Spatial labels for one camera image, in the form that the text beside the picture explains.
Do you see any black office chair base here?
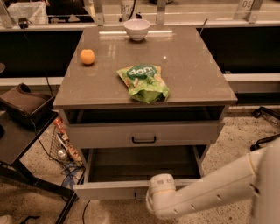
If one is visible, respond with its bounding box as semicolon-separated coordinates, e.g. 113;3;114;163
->
250;106;280;151

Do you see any dark bin with brown cloth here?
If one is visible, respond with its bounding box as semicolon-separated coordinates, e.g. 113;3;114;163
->
0;83;54;126

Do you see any wire basket with snacks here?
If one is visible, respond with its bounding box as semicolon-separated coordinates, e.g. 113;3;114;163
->
50;117;83;167

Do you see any orange fruit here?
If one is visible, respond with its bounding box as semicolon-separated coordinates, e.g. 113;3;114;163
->
80;49;95;65

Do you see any white ceramic bowl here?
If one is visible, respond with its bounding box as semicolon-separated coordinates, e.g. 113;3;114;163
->
123;18;151;41

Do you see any black side table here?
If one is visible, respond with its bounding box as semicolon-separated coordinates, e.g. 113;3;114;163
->
0;111;77;224

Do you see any black floor cable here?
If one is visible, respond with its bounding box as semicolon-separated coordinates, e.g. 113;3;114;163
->
81;199;91;224

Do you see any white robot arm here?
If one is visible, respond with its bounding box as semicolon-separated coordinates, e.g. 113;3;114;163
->
146;138;280;224

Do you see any grey drawer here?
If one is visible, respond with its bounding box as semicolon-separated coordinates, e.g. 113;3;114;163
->
66;106;224;149
73;145;208;200

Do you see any grey drawer cabinet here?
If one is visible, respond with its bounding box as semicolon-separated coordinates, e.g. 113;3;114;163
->
52;24;238;176

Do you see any green snack bag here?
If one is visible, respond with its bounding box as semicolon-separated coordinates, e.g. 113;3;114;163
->
117;65;170;103

